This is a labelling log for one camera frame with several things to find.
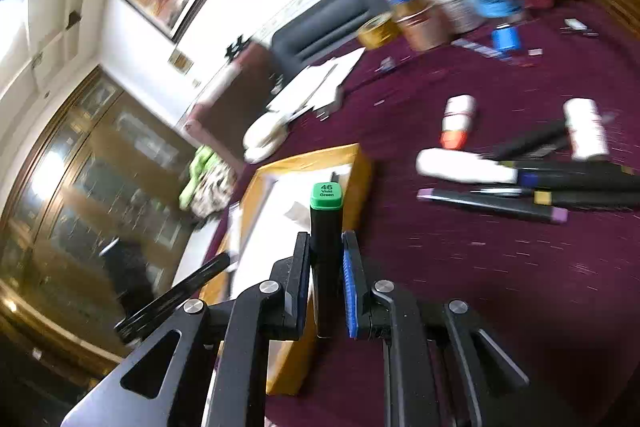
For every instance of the yellow tape roll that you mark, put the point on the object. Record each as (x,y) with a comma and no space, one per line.
(377,32)

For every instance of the white tin can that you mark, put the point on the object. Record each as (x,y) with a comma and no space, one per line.
(457,2)

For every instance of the black box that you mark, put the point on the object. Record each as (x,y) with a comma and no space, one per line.
(130,267)

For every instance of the wide white bottle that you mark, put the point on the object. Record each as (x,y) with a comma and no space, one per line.
(585,129)

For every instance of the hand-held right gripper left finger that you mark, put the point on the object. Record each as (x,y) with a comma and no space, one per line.
(299,287)

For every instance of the yellow-capped black marker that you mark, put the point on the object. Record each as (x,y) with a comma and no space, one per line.
(585,200)

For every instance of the small gold picture frame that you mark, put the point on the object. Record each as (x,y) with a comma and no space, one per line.
(181,61)

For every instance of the clear black pen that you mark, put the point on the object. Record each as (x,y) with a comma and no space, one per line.
(500,192)

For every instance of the purple-capped black marker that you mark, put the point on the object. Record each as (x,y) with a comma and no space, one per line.
(490,204)

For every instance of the dark grey sofa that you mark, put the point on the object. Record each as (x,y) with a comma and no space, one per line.
(325,12)

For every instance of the tall slim white bottle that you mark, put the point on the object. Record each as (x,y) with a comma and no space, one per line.
(465,166)

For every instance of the wooden glass-door cabinet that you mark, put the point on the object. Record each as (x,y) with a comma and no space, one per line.
(85,187)

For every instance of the black wall ornament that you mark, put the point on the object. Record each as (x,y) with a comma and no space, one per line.
(237,46)

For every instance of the green and white cloth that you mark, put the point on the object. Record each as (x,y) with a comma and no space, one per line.
(205,182)

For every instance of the green-capped black marker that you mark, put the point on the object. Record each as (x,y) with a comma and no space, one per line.
(325,227)

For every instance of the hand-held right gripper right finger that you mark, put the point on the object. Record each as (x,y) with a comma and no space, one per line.
(351,297)

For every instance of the yellow tray with white inside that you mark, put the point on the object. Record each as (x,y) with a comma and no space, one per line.
(265,217)

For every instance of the maroon leather chair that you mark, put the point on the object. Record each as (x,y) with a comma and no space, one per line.
(235,102)

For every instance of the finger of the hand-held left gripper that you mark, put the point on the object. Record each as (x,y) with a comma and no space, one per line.
(175,297)

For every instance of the small blue roll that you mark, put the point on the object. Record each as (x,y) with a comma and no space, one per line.
(505,39)

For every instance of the plain black marker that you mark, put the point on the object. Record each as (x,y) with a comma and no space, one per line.
(530,141)

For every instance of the blue-capped black marker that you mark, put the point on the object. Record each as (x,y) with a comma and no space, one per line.
(575,177)

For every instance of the white bottle with orange cap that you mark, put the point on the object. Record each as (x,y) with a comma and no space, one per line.
(457,117)

